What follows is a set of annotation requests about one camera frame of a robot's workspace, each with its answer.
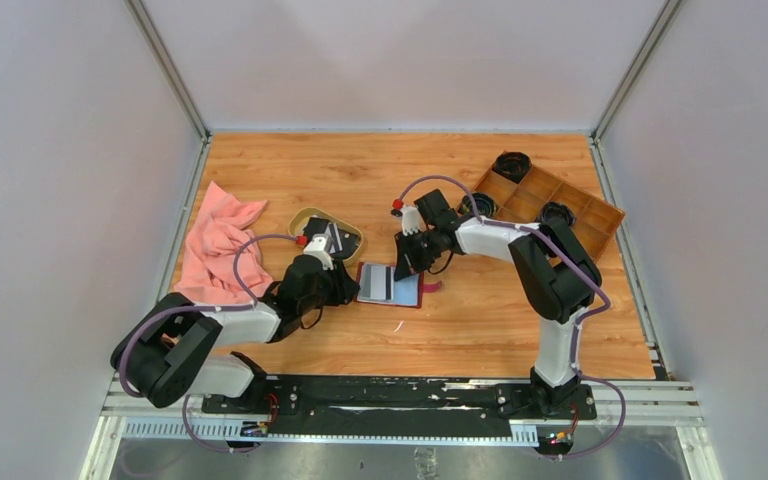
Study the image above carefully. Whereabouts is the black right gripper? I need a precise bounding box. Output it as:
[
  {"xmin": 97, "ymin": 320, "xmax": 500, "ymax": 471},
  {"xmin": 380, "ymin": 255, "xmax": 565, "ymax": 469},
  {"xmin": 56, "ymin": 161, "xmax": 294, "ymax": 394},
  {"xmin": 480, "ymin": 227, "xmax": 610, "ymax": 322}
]
[{"xmin": 394, "ymin": 228, "xmax": 442, "ymax": 282}]

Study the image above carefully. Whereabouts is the red leather card holder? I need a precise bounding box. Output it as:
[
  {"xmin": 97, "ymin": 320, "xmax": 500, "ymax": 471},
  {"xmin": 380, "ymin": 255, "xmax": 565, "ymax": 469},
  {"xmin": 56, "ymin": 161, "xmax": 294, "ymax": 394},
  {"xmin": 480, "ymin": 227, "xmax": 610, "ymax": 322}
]
[{"xmin": 355, "ymin": 263, "xmax": 443, "ymax": 309}]

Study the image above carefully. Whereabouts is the oval wooden tray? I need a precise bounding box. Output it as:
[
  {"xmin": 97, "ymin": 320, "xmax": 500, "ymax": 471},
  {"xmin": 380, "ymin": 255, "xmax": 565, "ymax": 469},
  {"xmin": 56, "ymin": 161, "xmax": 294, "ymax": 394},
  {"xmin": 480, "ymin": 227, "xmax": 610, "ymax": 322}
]
[{"xmin": 287, "ymin": 207, "xmax": 366, "ymax": 266}]

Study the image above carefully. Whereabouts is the white magnetic stripe card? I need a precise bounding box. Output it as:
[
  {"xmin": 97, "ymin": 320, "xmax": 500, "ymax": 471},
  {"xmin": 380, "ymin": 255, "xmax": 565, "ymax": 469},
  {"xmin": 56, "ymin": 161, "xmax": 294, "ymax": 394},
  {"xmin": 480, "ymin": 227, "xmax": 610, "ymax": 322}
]
[{"xmin": 358, "ymin": 263, "xmax": 393, "ymax": 302}]

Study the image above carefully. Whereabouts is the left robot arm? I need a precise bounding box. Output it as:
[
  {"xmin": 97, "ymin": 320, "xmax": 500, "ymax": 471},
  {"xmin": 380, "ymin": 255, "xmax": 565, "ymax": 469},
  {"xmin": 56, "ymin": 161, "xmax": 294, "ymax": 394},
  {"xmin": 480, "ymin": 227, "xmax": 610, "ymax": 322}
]
[{"xmin": 110, "ymin": 254, "xmax": 360, "ymax": 413}]

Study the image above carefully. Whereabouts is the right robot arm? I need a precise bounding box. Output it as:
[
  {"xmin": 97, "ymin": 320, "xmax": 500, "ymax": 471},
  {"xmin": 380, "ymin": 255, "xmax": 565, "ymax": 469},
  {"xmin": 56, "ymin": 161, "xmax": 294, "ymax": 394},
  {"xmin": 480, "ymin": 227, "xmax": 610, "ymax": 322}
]
[{"xmin": 391, "ymin": 190, "xmax": 602, "ymax": 418}]

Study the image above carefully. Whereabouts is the black tape roll left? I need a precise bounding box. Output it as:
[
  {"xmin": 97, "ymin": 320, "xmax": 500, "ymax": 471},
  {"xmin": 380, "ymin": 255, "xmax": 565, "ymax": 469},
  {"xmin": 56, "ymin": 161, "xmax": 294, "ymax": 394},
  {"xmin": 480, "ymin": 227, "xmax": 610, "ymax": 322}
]
[{"xmin": 457, "ymin": 192, "xmax": 499, "ymax": 219}]

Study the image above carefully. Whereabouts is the black tape roll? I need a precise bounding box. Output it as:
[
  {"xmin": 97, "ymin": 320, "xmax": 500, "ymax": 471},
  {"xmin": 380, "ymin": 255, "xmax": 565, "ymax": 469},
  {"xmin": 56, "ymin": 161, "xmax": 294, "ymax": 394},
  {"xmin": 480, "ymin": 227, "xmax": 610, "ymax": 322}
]
[
  {"xmin": 535, "ymin": 201, "xmax": 576, "ymax": 227},
  {"xmin": 457, "ymin": 192, "xmax": 499, "ymax": 219},
  {"xmin": 492, "ymin": 151, "xmax": 532, "ymax": 184}
]

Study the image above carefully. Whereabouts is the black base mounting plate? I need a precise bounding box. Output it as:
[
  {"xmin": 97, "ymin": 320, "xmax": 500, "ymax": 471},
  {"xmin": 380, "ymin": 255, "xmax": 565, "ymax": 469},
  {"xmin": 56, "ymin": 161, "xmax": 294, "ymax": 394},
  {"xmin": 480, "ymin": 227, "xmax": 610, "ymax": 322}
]
[{"xmin": 200, "ymin": 375, "xmax": 597, "ymax": 439}]

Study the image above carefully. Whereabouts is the wooden compartment organizer tray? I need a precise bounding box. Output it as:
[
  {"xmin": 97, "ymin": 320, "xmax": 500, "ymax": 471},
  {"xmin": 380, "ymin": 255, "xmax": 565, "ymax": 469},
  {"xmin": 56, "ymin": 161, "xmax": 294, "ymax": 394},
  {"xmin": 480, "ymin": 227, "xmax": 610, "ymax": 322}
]
[{"xmin": 473, "ymin": 163, "xmax": 625, "ymax": 262}]

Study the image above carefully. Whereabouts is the pink cloth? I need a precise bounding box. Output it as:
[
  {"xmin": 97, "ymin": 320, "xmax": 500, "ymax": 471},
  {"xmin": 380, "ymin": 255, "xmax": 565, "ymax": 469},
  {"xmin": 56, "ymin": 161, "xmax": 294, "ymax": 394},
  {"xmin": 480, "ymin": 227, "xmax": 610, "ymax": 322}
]
[{"xmin": 172, "ymin": 182, "xmax": 273, "ymax": 304}]

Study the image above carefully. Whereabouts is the black tape roll top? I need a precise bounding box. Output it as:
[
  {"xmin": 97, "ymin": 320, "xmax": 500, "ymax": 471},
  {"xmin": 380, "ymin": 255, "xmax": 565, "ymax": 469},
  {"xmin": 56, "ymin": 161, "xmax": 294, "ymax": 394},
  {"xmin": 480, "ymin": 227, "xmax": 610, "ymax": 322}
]
[{"xmin": 492, "ymin": 151, "xmax": 532, "ymax": 184}]

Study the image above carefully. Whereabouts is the black tape roll right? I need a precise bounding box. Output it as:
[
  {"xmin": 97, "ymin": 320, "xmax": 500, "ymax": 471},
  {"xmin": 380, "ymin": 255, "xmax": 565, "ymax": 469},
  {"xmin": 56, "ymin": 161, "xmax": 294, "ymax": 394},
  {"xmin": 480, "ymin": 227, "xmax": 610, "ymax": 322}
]
[{"xmin": 535, "ymin": 201, "xmax": 576, "ymax": 227}]

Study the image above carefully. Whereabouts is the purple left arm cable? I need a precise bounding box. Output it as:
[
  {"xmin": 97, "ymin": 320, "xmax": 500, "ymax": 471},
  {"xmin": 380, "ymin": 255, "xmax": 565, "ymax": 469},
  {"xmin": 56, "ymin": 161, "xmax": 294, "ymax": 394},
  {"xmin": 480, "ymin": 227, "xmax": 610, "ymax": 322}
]
[{"xmin": 118, "ymin": 233, "xmax": 309, "ymax": 456}]

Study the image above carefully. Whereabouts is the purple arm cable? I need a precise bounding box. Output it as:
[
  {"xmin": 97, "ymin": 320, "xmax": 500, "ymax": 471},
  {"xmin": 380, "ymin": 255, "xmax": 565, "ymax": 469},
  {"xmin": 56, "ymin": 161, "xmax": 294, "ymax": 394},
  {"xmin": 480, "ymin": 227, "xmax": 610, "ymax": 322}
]
[
  {"xmin": 118, "ymin": 233, "xmax": 309, "ymax": 456},
  {"xmin": 390, "ymin": 174, "xmax": 628, "ymax": 462}
]

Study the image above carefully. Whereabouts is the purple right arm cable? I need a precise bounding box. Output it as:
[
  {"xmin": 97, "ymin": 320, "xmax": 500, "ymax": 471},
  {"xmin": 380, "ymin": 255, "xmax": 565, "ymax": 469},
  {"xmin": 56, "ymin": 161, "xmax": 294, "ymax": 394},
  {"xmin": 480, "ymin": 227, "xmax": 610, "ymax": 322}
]
[{"xmin": 390, "ymin": 174, "xmax": 628, "ymax": 462}]

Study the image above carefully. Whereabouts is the aluminium frame rail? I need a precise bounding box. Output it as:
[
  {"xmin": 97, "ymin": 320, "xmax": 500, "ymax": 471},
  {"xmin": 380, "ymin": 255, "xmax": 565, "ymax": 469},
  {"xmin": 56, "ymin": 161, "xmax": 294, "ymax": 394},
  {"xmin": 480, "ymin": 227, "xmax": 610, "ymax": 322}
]
[{"xmin": 101, "ymin": 380, "xmax": 703, "ymax": 447}]

